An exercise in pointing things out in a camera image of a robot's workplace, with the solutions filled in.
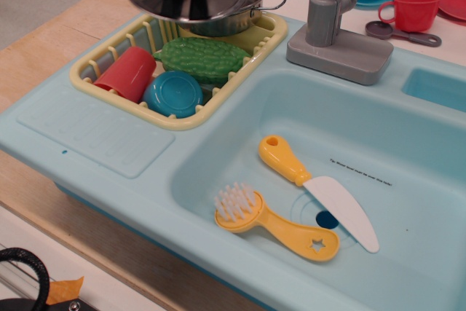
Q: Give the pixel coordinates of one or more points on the yellow handled toy knife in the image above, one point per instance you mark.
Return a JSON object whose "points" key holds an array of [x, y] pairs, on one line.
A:
{"points": [[276, 152]]}

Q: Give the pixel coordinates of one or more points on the grey toy faucet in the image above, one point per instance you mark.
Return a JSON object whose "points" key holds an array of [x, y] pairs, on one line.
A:
{"points": [[323, 46]]}

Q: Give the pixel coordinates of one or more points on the light blue toy sink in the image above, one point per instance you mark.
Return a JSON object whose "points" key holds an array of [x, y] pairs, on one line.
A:
{"points": [[397, 146]]}

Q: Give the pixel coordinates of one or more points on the red plastic cup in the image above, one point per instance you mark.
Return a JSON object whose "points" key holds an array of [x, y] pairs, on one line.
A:
{"points": [[129, 75]]}

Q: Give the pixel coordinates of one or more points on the grey measuring spoon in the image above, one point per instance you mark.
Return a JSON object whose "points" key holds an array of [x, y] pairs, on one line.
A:
{"points": [[380, 30]]}

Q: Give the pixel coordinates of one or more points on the black device with screw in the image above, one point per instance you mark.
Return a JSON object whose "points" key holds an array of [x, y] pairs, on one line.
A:
{"points": [[27, 304]]}

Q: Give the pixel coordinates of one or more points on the blue plastic bowl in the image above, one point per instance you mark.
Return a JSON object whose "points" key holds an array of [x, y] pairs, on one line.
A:
{"points": [[173, 93]]}

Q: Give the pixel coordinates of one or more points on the yellow dish brush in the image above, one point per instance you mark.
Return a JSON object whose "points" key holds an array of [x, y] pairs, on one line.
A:
{"points": [[240, 208]]}

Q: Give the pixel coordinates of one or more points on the orange tape piece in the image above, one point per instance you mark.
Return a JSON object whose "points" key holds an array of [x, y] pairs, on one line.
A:
{"points": [[64, 290]]}

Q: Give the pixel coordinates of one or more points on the red cup with handle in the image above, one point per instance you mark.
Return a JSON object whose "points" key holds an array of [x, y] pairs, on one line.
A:
{"points": [[409, 15]]}

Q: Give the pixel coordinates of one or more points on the yellow plastic dish rack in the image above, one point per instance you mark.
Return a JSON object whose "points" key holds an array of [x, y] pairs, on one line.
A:
{"points": [[152, 34]]}

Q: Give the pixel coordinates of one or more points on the green bitter gourd toy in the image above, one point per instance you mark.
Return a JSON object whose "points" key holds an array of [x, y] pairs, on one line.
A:
{"points": [[206, 60]]}

